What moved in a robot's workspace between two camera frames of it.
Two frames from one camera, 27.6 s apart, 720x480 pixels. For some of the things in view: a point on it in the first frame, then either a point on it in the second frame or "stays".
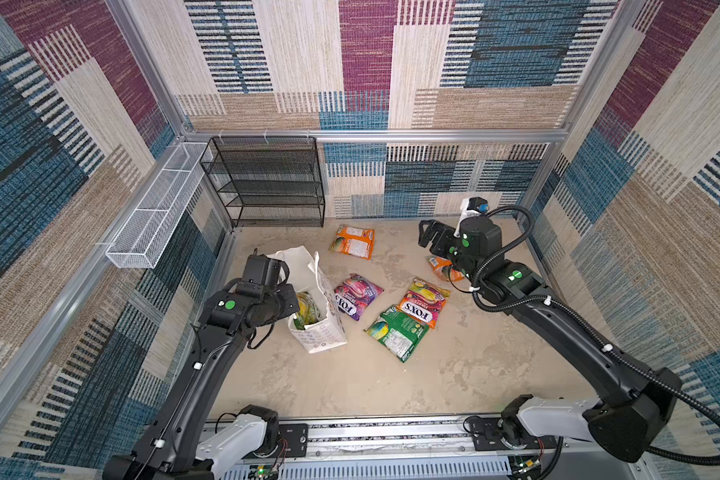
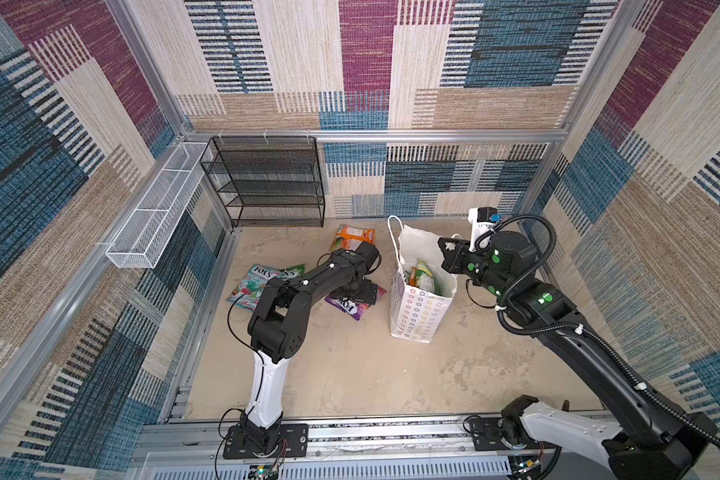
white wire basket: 142,237 stays
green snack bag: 400,333 → 425,279
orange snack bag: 354,241 stays
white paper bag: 309,275 → 421,285
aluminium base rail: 399,449 stays
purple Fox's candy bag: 355,295 stays
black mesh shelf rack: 268,181 stays
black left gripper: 286,290 → 368,294
